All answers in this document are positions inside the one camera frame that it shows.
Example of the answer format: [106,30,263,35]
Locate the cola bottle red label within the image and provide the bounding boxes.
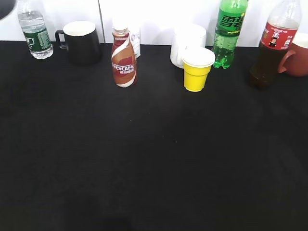
[250,0,302,89]

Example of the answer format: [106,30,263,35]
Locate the yellow paper cup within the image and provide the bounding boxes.
[182,47,216,92]

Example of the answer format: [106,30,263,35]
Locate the green Sprite bottle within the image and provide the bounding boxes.
[212,0,248,69]

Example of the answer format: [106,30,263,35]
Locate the brown Nescafe coffee bottle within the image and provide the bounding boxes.
[111,17,137,88]

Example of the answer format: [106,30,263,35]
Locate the small white carton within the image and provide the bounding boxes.
[130,30,141,59]

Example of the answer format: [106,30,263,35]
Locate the white ceramic mug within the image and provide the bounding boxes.
[170,24,206,69]

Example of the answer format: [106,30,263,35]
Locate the black ceramic mug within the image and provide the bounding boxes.
[55,21,102,65]

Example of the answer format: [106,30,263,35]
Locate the clear water bottle green label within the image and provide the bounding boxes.
[17,0,53,59]

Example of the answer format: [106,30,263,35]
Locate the terracotta red ceramic mug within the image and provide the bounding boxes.
[278,32,308,77]

